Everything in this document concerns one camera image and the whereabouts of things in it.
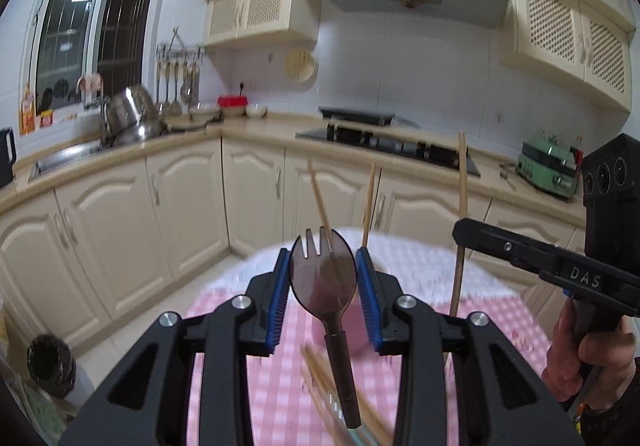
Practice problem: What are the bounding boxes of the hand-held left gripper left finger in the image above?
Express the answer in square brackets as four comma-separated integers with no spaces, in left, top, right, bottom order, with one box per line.
[60,248,293,446]

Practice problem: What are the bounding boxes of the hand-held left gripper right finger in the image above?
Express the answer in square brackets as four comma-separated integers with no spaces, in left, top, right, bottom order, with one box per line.
[355,247,586,446]

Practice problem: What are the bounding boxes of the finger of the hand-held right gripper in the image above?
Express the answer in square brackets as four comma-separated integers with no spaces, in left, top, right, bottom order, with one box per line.
[452,218,563,277]

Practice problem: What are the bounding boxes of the pink cup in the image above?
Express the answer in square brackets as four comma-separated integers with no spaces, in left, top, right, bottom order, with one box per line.
[305,296,381,362]

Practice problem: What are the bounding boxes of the brown plastic spork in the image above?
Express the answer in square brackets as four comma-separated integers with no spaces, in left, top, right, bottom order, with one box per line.
[290,226,362,429]

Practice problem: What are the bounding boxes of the thick wooden stick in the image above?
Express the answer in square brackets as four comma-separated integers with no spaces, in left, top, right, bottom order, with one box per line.
[444,131,470,367]

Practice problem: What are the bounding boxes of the person's right forearm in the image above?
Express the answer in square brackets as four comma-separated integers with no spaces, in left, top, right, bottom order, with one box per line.
[575,366,640,446]

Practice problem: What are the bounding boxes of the person's right hand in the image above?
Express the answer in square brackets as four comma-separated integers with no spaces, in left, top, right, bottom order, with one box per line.
[542,297,640,414]

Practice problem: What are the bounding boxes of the pink checked tablecloth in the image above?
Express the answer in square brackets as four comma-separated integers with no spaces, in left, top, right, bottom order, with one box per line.
[185,226,556,446]

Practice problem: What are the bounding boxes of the green countertop appliance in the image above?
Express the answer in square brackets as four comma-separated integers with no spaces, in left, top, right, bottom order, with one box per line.
[516,136,583,200]

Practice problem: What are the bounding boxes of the wooden chopstick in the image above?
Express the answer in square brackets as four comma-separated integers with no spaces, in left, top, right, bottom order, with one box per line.
[307,158,334,247]
[361,162,377,247]

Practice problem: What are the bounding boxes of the pile of loose chopsticks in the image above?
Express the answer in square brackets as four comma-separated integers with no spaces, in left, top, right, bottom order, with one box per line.
[300,343,396,446]

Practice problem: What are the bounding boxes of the black gas stove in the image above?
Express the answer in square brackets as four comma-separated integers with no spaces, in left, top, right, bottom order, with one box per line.
[295,121,482,178]

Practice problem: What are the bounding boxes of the cream base cabinets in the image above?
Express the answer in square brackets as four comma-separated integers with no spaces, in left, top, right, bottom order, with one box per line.
[0,113,601,357]

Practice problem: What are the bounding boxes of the steel wok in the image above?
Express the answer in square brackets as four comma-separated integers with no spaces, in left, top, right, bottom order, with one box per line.
[107,121,169,147]

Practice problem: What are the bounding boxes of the steel stock pot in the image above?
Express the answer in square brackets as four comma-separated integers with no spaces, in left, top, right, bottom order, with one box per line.
[102,84,162,134]

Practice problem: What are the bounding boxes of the trash bin with black bag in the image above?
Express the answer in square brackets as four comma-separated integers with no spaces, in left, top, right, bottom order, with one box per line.
[27,333,77,400]

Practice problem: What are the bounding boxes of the steel sink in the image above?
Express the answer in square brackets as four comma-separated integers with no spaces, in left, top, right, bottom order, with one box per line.
[29,140,107,177]

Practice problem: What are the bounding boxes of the pink cloth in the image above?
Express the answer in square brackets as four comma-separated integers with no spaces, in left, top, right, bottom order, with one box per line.
[77,74,104,109]

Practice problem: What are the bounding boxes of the black kettle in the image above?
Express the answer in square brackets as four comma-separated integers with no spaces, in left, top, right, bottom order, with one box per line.
[0,127,18,189]

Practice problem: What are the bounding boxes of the orange packet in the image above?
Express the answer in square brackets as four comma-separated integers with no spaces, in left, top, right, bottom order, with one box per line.
[19,82,39,135]

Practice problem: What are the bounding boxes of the kitchen window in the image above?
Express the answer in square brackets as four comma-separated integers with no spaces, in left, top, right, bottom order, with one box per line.
[30,0,173,113]

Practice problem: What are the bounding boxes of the lattice door wall cabinet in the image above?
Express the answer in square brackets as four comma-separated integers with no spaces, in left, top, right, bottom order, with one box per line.
[501,0,637,115]
[204,0,321,47]

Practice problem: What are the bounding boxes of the wall utensil rack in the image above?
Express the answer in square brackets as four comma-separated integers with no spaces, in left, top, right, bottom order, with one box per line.
[156,26,208,62]

